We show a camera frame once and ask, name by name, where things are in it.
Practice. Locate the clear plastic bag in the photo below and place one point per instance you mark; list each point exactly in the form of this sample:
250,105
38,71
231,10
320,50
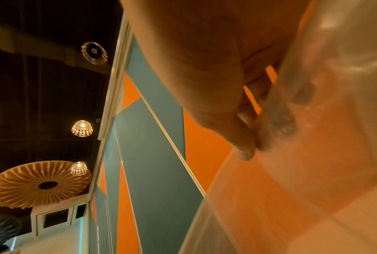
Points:
301,186

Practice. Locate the blue pleated ceiling lamp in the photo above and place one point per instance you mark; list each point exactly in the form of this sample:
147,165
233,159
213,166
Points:
3,229

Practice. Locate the person's right hand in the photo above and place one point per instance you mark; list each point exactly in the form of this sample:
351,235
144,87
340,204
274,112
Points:
191,49

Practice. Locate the white window frame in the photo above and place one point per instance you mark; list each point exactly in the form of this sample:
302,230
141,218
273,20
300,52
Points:
38,220

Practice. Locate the orange pleated ceiling lamp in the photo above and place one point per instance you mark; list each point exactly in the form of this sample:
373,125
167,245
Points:
22,188

